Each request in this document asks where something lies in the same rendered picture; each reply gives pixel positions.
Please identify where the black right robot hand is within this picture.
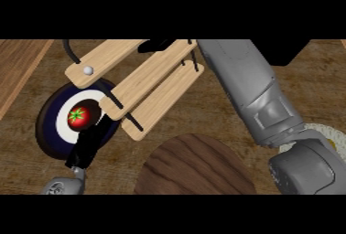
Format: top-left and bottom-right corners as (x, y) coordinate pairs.
(136, 38), (178, 55)

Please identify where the red tomato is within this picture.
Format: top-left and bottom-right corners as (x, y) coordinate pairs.
(67, 106), (92, 128)

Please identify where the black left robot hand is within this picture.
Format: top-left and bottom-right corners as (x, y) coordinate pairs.
(64, 113), (113, 171)

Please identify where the wooden tiered shelf black frame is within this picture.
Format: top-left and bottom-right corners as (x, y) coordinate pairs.
(61, 38), (207, 142)

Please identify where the round dark wooden board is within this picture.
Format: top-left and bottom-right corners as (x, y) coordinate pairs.
(133, 133), (259, 196)

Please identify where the brown wooden panel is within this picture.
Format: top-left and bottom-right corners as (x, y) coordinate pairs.
(0, 38), (55, 121)

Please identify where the navy and white plate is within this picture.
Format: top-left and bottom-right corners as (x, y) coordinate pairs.
(36, 77), (123, 161)

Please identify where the round cream woven placemat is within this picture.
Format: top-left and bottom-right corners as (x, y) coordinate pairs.
(277, 122), (346, 165)

